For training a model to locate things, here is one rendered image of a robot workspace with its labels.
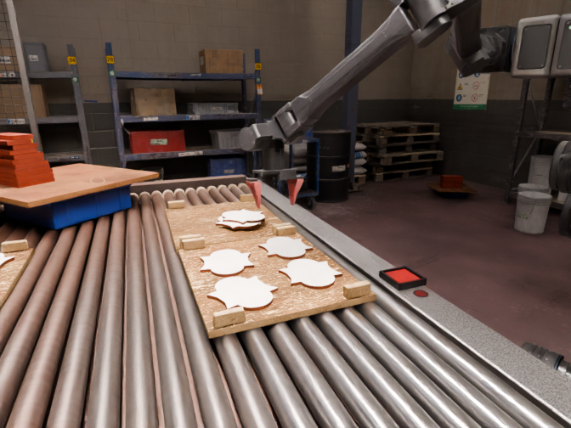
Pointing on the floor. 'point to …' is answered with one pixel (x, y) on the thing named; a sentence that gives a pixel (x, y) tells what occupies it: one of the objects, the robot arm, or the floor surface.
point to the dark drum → (330, 165)
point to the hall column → (353, 18)
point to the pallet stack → (398, 149)
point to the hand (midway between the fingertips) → (275, 203)
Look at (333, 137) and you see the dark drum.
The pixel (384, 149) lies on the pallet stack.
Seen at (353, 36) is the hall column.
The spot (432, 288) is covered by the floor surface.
